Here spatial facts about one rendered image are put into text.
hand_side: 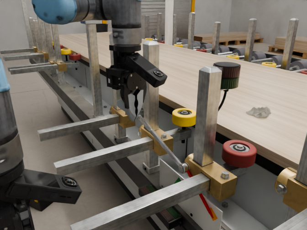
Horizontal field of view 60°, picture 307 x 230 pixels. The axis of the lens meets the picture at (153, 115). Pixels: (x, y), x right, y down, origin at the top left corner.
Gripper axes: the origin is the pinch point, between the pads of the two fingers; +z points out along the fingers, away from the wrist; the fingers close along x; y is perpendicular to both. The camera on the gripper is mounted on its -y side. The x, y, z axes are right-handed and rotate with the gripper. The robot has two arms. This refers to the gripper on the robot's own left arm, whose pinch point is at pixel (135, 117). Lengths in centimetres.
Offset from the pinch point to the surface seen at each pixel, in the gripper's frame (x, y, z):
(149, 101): -7.1, 0.6, -2.7
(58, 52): -51, 118, 1
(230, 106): -33.5, -14.0, 3.2
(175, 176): -1.0, -13.6, 14.7
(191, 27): -150, 73, -12
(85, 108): -31, 66, 23
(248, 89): -57, -12, 3
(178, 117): -13.4, -5.8, 2.8
